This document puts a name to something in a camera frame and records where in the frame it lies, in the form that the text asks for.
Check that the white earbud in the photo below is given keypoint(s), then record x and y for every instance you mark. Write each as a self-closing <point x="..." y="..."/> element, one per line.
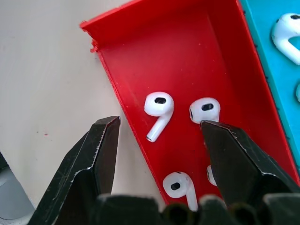
<point x="206" y="110"/>
<point x="298" y="92"/>
<point x="159" y="112"/>
<point x="211" y="176"/>
<point x="180" y="187"/>
<point x="284" y="35"/>

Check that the red plastic tray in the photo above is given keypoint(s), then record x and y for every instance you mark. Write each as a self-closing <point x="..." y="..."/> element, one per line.
<point x="178" y="70"/>

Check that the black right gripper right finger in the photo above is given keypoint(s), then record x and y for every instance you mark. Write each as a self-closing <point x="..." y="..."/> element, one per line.
<point x="236" y="164"/>

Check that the blue plastic tray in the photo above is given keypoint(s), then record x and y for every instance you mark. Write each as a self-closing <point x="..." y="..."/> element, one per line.
<point x="274" y="70"/>

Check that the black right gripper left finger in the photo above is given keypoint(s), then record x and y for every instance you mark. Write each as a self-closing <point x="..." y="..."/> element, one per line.
<point x="77" y="168"/>

